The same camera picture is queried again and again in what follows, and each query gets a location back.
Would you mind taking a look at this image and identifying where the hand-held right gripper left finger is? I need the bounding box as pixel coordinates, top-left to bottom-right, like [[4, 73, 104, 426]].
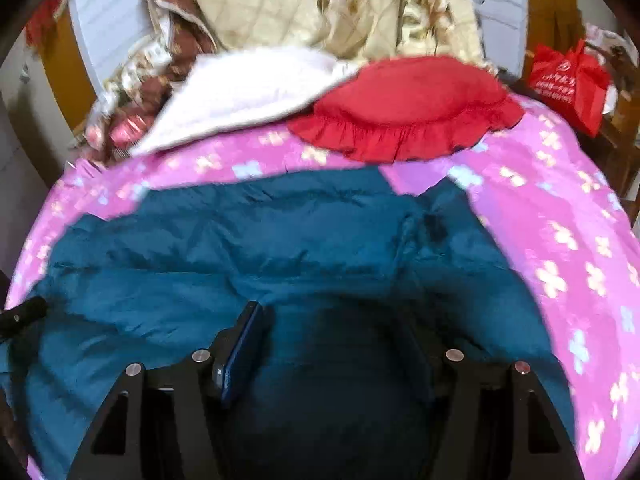
[[67, 301, 266, 480]]

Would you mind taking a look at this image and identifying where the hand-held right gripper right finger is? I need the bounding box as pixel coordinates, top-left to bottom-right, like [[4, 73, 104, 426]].
[[407, 321, 586, 480]]

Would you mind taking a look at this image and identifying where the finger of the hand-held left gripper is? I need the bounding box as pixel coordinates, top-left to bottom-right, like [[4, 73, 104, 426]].
[[0, 296, 48, 341]]

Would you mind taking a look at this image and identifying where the teal puffer jacket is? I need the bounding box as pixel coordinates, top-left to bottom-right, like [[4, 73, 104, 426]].
[[0, 165, 576, 480]]

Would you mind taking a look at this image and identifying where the pink floral bed sheet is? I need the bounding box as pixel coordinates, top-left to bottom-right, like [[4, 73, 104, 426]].
[[0, 95, 640, 480]]

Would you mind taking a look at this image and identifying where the white pillow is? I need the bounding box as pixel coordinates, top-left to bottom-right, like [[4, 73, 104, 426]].
[[129, 46, 361, 157]]

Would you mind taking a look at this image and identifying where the red ruffled cushion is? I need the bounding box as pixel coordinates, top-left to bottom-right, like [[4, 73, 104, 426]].
[[287, 57, 526, 163]]

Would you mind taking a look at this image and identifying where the red fringed hanging cloth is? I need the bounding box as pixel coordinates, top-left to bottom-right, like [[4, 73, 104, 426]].
[[25, 0, 68, 47]]

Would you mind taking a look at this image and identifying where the wooden chair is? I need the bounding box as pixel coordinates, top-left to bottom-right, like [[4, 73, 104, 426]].
[[595, 25, 640, 196]]

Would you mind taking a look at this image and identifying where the yellow floral quilt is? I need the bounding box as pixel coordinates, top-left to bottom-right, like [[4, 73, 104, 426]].
[[40, 0, 576, 121]]

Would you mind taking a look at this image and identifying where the brown patterned quilt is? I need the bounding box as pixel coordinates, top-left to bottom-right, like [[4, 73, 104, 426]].
[[82, 0, 221, 161]]

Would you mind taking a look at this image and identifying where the red shopping bag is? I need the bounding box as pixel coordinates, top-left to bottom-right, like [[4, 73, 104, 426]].
[[529, 40, 612, 138]]

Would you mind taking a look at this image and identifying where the beige floral quilt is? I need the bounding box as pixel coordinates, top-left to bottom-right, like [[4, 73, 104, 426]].
[[200, 0, 496, 73]]

